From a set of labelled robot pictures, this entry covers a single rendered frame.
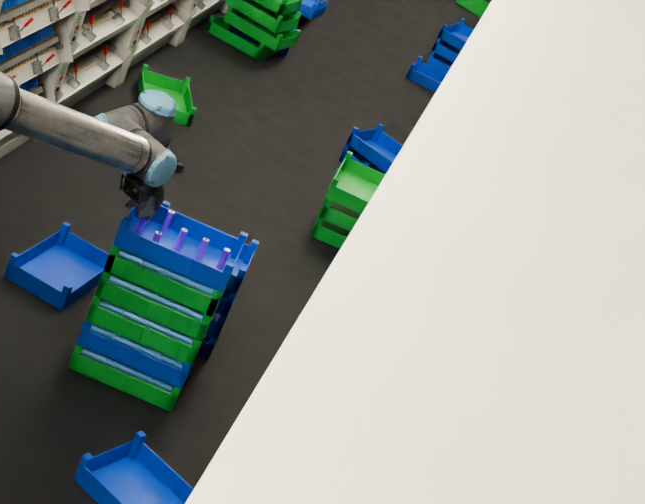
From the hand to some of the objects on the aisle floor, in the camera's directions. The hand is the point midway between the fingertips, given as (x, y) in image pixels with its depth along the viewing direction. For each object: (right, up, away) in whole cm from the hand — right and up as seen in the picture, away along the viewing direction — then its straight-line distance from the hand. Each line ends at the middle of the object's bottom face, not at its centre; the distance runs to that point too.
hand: (145, 213), depth 321 cm
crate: (-32, -17, +47) cm, 59 cm away
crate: (-7, -42, +21) cm, 48 cm away
